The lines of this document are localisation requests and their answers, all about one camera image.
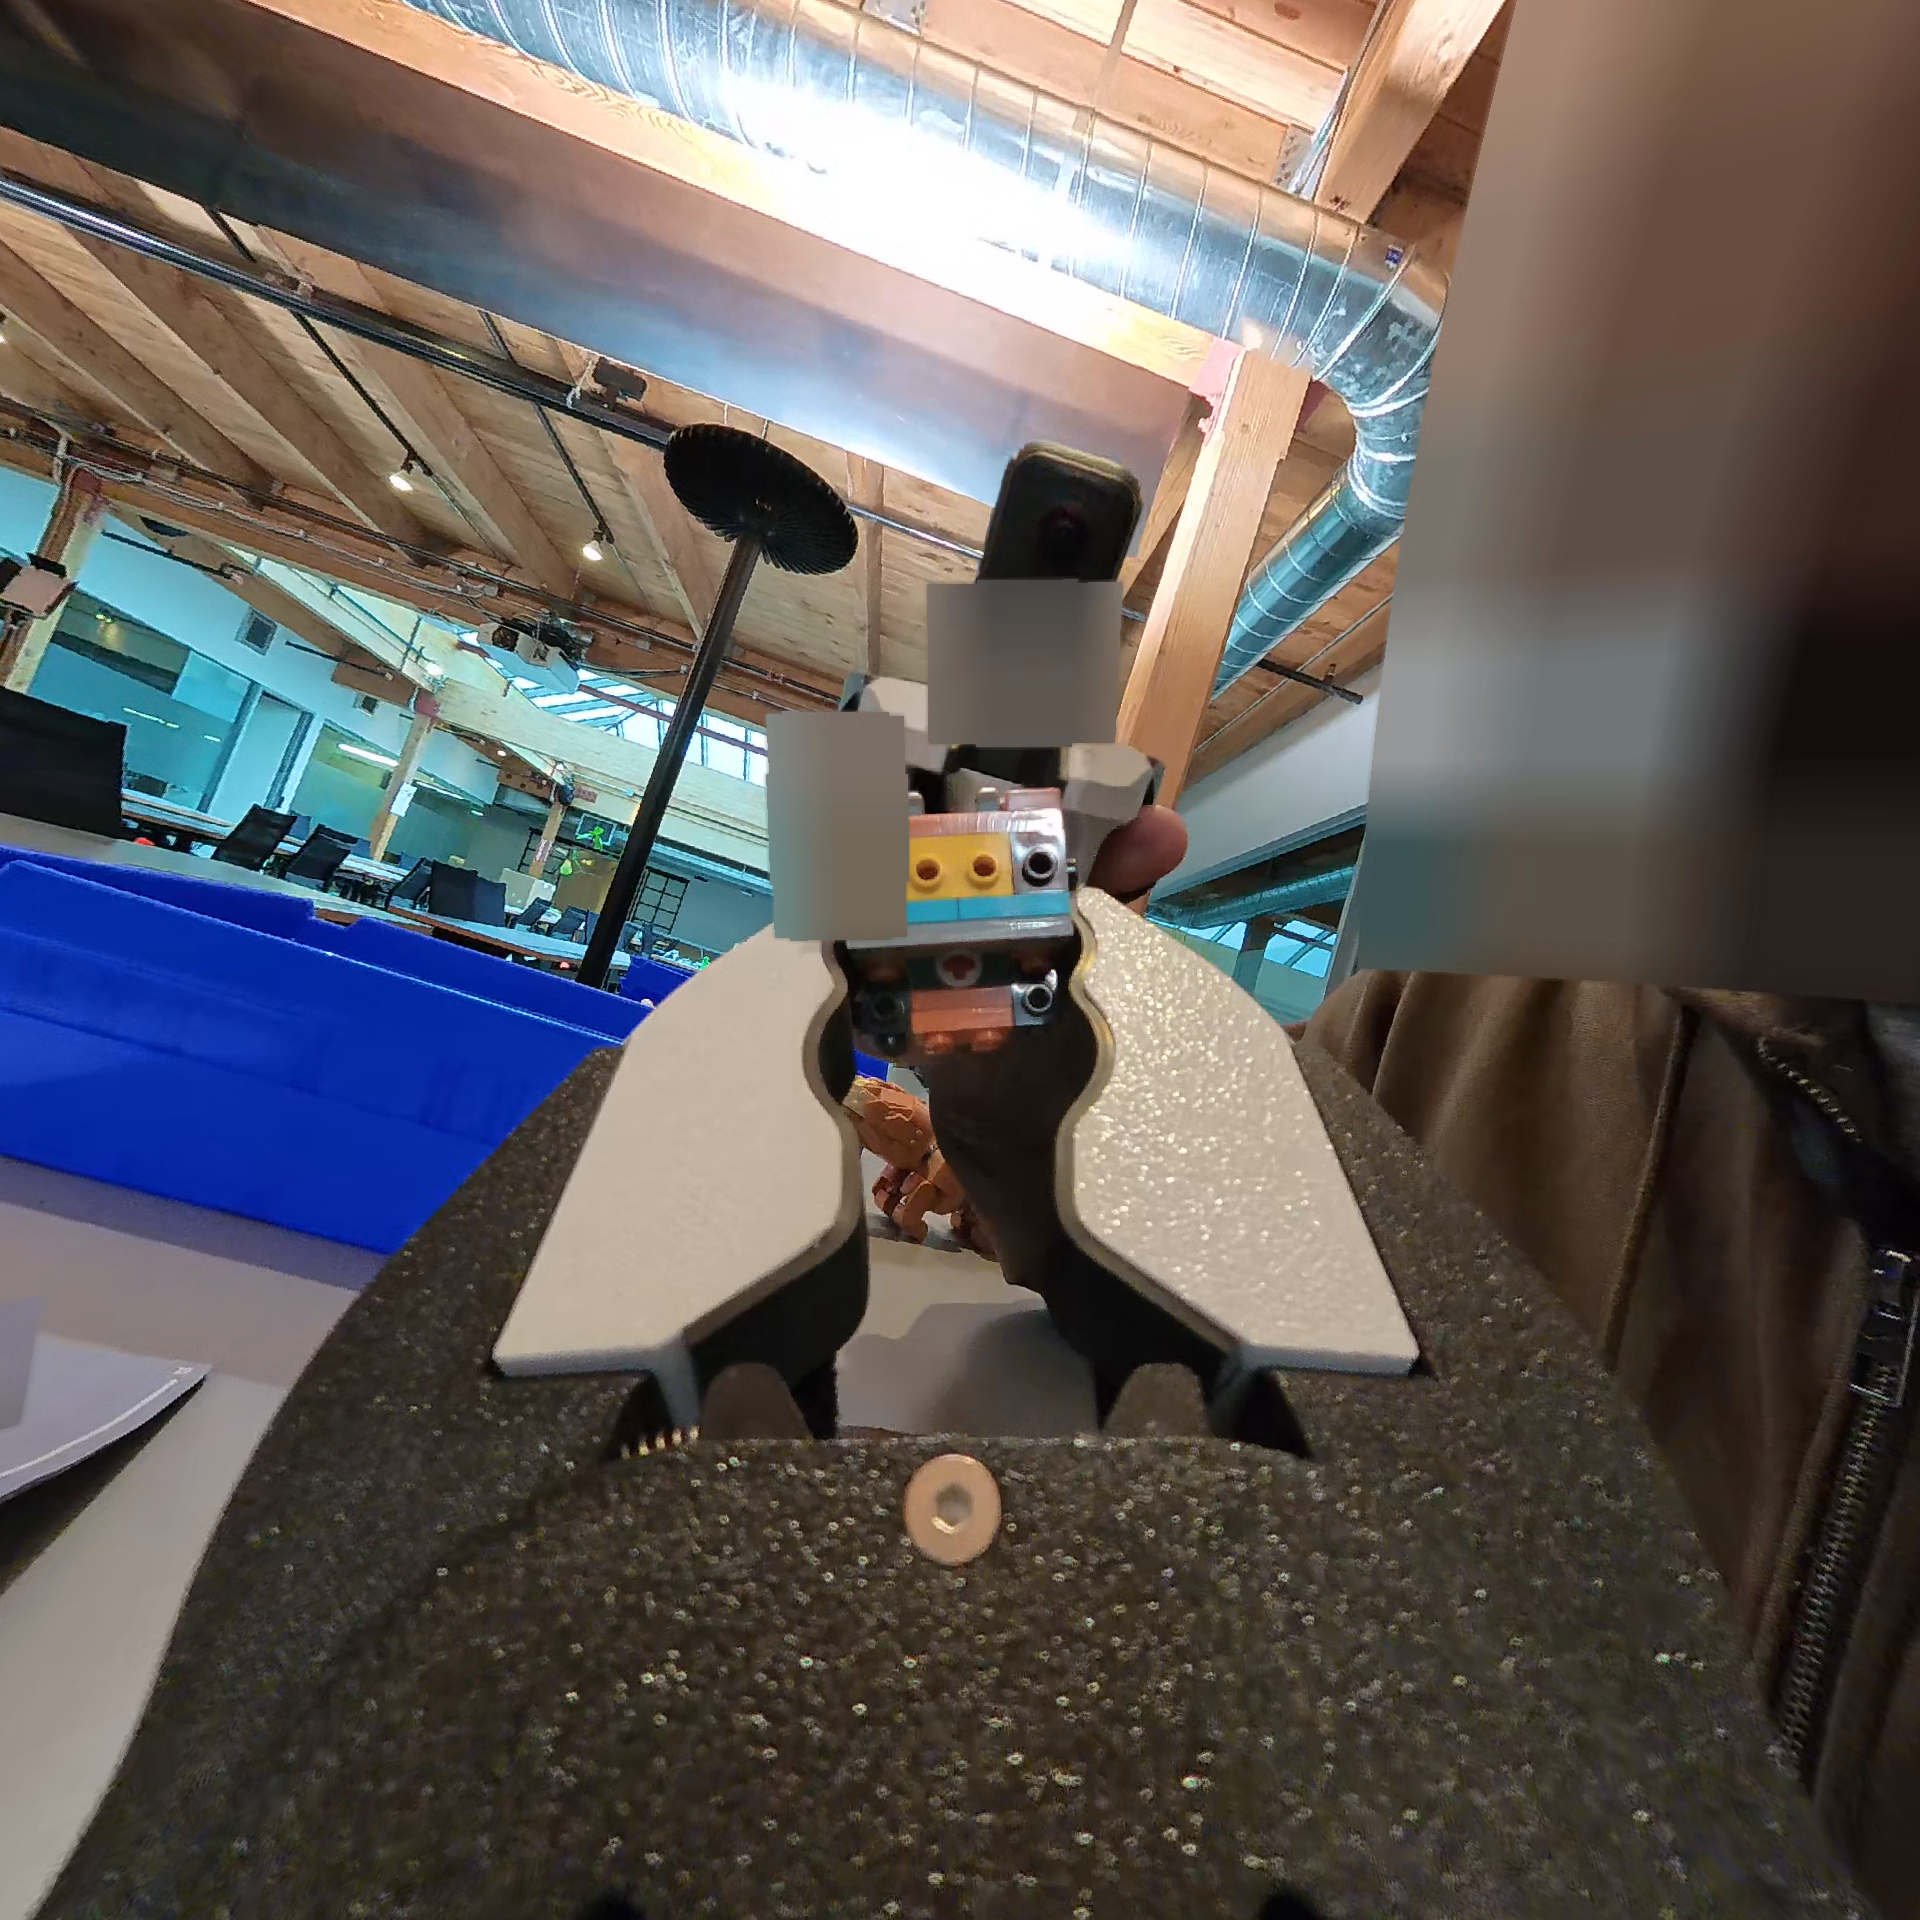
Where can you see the person's right hand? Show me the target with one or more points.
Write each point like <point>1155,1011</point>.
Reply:
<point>1005,1154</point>

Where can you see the black high-back chair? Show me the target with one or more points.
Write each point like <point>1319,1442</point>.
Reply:
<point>61,764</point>

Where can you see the brown brick figure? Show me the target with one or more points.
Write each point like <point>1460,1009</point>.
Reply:
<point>901,1163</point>

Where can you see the wooden post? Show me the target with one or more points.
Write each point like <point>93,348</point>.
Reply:
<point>1215,570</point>

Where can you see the black ribbed disc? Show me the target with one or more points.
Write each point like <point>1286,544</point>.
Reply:
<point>758,494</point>

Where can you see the silver air duct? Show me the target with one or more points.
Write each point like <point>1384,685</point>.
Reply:
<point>1051,180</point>

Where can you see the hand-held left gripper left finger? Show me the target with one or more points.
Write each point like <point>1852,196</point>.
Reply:
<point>691,1170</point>

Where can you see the multicoloured toy brick model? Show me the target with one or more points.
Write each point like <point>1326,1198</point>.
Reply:
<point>975,870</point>

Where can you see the black stand pole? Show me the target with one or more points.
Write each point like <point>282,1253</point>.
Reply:
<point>675,750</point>

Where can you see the person's brown jacket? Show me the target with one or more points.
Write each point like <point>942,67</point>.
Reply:
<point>1575,1200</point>

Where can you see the grey instruction booklet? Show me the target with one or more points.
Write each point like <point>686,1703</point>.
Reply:
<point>105,1410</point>

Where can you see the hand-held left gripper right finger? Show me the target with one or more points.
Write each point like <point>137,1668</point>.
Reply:
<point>1215,1170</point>

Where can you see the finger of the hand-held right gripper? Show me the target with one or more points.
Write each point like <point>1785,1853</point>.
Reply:
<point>1111,780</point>
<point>901,695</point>

